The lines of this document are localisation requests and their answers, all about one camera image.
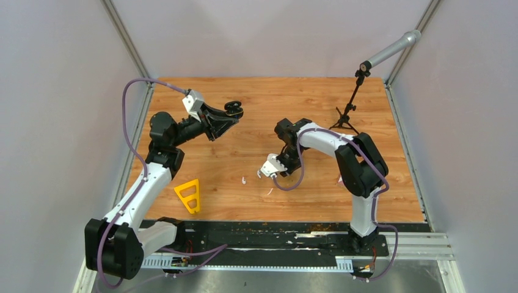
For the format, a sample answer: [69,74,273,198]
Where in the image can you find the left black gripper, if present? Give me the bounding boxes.
[171,102,239,148]

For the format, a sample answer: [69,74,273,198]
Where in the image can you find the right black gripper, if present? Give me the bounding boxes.
[273,146,305,178]

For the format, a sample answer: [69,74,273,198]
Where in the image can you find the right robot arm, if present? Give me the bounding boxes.
[260,118,390,255]

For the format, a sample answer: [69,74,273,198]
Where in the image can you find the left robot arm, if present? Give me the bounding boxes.
[84,101,244,280]

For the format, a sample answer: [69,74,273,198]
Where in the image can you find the red playing card box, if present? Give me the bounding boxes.
[337,177,345,187]

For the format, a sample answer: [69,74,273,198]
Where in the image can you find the black tripod stand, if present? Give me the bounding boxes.
[329,68,371,134]

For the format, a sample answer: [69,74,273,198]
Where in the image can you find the yellow triangular plastic piece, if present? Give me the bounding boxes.
[173,179,201,215]

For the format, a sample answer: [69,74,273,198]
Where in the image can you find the grey metal cylinder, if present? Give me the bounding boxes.
[359,29,421,72]

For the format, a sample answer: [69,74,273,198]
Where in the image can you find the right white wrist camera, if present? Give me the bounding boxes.
[259,153,287,179]

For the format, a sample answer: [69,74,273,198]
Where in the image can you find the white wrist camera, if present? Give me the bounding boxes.
[182,89,205,122]
[259,153,287,179]

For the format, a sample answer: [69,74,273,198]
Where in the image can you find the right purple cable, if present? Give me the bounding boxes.
[273,128,399,282]

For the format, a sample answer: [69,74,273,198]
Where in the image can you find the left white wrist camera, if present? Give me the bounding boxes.
[182,89,205,122]

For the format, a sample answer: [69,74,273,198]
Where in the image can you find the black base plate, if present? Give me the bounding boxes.
[184,220,389,257]

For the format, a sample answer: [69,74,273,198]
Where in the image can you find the white slotted cable duct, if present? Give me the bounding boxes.
[141,255,354,273]

